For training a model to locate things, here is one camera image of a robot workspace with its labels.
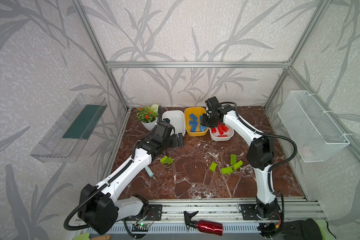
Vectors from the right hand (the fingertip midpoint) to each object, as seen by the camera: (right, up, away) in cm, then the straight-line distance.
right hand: (202, 119), depth 93 cm
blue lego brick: (-5, +2, +19) cm, 19 cm away
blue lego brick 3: (-6, -7, +11) cm, 15 cm away
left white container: (-18, -1, +21) cm, 28 cm away
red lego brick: (+9, -8, +11) cm, 16 cm away
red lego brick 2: (+14, -7, +11) cm, 19 cm away
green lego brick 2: (+21, -27, -6) cm, 35 cm away
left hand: (-14, -8, -13) cm, 20 cm away
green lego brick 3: (+13, -30, -7) cm, 34 cm away
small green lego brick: (+6, -29, -5) cm, 30 cm away
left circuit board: (-32, -53, -22) cm, 65 cm away
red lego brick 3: (+15, -12, +8) cm, 20 cm away
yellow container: (-1, +6, +19) cm, 19 cm away
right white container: (+8, -11, +3) cm, 14 cm away
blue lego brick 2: (-5, -3, +15) cm, 16 cm away
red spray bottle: (0, -49, -27) cm, 56 cm away
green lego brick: (+19, -25, -2) cm, 31 cm away
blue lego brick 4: (+1, -6, +9) cm, 11 cm away
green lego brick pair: (-23, -25, -3) cm, 34 cm away
